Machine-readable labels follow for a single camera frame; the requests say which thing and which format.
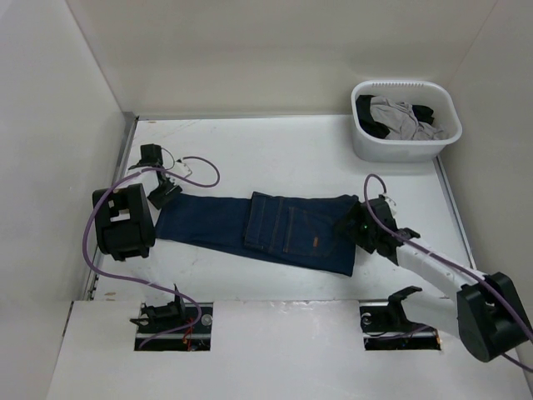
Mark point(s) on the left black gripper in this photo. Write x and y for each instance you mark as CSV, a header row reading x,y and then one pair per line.
x,y
158,200

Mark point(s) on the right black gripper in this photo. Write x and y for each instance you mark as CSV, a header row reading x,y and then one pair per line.
x,y
357,217

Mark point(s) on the dark blue denim trousers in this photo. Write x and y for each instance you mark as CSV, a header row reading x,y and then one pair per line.
x,y
293,231

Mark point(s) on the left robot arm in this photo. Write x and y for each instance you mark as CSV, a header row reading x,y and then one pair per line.
x,y
125,229

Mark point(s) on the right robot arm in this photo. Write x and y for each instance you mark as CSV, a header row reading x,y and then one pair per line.
x,y
483,311

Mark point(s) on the black garment in basket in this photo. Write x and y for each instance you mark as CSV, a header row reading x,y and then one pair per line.
x,y
366,116

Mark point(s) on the white plastic laundry basket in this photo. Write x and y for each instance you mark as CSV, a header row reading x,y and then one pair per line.
x,y
425,93

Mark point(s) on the grey garment in basket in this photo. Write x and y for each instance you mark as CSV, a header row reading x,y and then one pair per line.
x,y
399,121

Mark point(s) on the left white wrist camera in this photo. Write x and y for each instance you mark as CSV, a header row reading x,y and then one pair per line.
x,y
181,168

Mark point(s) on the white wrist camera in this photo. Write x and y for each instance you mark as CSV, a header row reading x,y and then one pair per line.
x,y
181,168
390,203

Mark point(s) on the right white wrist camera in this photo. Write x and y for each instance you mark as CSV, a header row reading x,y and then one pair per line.
x,y
390,203

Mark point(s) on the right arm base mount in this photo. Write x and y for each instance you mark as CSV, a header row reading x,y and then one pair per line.
x,y
386,328

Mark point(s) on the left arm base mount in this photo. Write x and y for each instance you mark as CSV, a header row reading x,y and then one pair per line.
x,y
195,329

